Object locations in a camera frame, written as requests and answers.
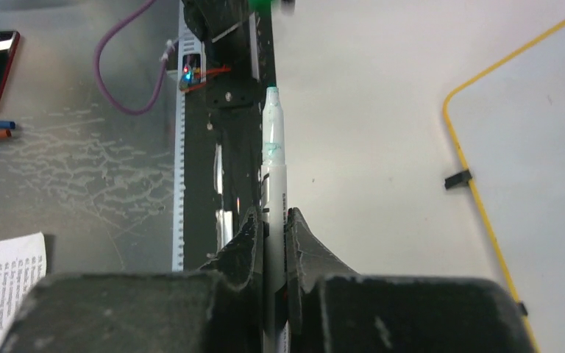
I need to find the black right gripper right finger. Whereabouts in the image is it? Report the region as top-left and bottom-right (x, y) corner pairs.
(285, 207), (357, 352)

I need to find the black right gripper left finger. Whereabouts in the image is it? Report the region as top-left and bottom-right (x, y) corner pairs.
(201, 207), (263, 352)

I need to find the green whiteboard marker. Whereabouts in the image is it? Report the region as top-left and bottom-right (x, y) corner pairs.
(261, 87), (289, 352)

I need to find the yellow-framed whiteboard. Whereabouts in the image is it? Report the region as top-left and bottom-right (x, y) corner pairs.
(443, 19), (565, 352)

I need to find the green marker cap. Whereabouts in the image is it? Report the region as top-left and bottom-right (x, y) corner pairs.
(247, 0), (277, 12)

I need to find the black whiteboard foot clip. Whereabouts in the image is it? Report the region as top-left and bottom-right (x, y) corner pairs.
(517, 302), (528, 316)
(444, 169), (473, 190)

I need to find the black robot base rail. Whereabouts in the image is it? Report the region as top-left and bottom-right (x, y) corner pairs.
(180, 1), (276, 271)

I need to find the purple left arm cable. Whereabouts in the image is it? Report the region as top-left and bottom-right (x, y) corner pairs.
(92, 0), (174, 116)

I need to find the white slotted cable duct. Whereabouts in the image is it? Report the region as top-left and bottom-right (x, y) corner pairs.
(170, 1), (203, 272)

